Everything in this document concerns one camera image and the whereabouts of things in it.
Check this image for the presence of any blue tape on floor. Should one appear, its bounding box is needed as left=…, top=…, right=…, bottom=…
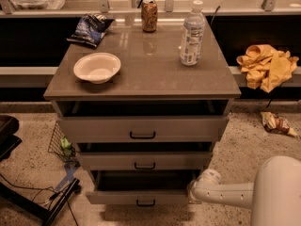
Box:
left=55, top=162, right=79, bottom=192

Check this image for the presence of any black cable behind cabinet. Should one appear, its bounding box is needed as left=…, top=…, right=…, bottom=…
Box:
left=209, top=5, right=221, bottom=26

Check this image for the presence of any black chair base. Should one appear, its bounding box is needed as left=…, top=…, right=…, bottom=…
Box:
left=0, top=115, right=22, bottom=161

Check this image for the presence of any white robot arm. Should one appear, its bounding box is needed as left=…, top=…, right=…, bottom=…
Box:
left=187, top=156, right=301, bottom=226

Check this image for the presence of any green object in basket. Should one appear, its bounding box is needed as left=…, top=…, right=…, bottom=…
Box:
left=60, top=137, right=72, bottom=156

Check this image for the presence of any crumpled snack wrapper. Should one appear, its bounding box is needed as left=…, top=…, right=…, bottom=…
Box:
left=261, top=112, right=298, bottom=137

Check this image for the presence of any grey drawer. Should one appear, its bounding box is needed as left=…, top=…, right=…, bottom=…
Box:
left=86, top=169, right=200, bottom=207
left=58, top=116, right=229, bottom=143
left=77, top=152, right=213, bottom=170

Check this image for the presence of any clear plastic water bottle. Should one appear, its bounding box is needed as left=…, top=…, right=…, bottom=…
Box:
left=180, top=0, right=205, bottom=66

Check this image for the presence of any black stand leg left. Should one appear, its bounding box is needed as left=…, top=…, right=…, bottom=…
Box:
left=0, top=177, right=82, bottom=226

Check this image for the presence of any blue chip bag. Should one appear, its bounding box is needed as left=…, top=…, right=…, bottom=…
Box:
left=67, top=13, right=114, bottom=47

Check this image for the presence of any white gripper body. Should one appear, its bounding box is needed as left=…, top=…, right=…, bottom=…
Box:
left=187, top=169, right=221, bottom=203

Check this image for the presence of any yellow cloth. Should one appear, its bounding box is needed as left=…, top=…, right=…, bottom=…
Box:
left=236, top=44, right=299, bottom=93

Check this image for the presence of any orange soda can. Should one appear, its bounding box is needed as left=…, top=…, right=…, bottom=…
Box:
left=141, top=0, right=158, bottom=32

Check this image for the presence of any grey top drawer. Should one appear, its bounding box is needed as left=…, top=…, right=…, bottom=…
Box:
left=58, top=116, right=229, bottom=143

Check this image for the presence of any white paper bowl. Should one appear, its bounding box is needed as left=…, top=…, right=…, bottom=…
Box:
left=73, top=53, right=121, bottom=84

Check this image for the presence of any grey bottom drawer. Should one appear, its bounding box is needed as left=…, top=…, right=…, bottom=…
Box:
left=86, top=169, right=200, bottom=207

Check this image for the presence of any wire mesh basket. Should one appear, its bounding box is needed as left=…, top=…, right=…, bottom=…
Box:
left=48, top=122, right=76, bottom=163

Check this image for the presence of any black floor cable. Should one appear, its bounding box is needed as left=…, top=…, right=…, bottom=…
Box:
left=0, top=172, right=80, bottom=226

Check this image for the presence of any grey middle drawer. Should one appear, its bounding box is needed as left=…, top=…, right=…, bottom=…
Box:
left=77, top=152, right=213, bottom=170

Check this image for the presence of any grey drawer cabinet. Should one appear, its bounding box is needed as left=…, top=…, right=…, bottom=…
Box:
left=43, top=12, right=242, bottom=193

